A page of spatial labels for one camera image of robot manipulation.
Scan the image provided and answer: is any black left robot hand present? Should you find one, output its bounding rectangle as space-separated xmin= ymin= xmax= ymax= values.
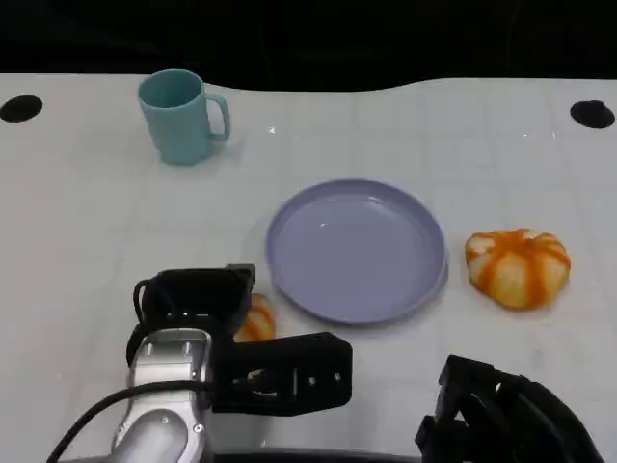
xmin=133 ymin=263 xmax=257 ymax=344

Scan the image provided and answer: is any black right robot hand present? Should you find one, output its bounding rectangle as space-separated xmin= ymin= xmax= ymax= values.
xmin=415 ymin=354 xmax=606 ymax=463

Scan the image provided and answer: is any orange white toy bread roll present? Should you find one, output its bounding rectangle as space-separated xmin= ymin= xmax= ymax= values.
xmin=465 ymin=228 xmax=573 ymax=311
xmin=233 ymin=292 xmax=277 ymax=343

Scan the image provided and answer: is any lilac plate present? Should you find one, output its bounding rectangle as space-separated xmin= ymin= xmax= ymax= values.
xmin=265 ymin=178 xmax=450 ymax=325

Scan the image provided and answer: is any pale green mug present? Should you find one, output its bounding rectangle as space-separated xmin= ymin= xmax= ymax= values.
xmin=138 ymin=68 xmax=231 ymax=167

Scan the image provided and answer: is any black round table grommet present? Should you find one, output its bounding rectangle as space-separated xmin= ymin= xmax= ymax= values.
xmin=0 ymin=95 xmax=44 ymax=123
xmin=569 ymin=99 xmax=617 ymax=129

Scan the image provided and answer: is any short black looped wrist cable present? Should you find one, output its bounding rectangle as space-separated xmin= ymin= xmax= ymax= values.
xmin=124 ymin=278 xmax=151 ymax=364

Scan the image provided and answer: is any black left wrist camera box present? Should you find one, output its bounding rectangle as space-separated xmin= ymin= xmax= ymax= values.
xmin=210 ymin=332 xmax=354 ymax=417

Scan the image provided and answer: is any long black arm cable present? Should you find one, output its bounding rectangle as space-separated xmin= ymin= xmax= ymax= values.
xmin=45 ymin=379 xmax=214 ymax=463

